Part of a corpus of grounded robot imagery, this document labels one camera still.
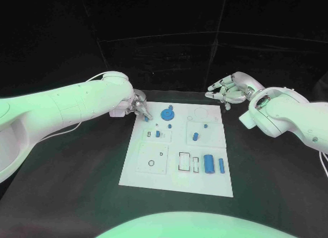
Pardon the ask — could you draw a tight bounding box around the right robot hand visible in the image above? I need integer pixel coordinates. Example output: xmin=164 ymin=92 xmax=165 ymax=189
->
xmin=204 ymin=71 xmax=266 ymax=111

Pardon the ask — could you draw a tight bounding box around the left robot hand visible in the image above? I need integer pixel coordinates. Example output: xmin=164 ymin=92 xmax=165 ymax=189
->
xmin=128 ymin=88 xmax=154 ymax=120

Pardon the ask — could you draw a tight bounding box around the white task board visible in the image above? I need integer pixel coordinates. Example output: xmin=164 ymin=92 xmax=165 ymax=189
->
xmin=118 ymin=101 xmax=234 ymax=198

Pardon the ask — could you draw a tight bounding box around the blue gear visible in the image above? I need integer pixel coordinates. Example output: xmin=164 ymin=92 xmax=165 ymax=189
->
xmin=160 ymin=109 xmax=175 ymax=121

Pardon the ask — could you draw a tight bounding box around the thick blue cylinder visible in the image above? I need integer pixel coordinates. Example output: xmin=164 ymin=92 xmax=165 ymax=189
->
xmin=203 ymin=154 xmax=217 ymax=174

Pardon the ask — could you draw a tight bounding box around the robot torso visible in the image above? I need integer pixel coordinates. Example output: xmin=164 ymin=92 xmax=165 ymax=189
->
xmin=95 ymin=211 xmax=301 ymax=238

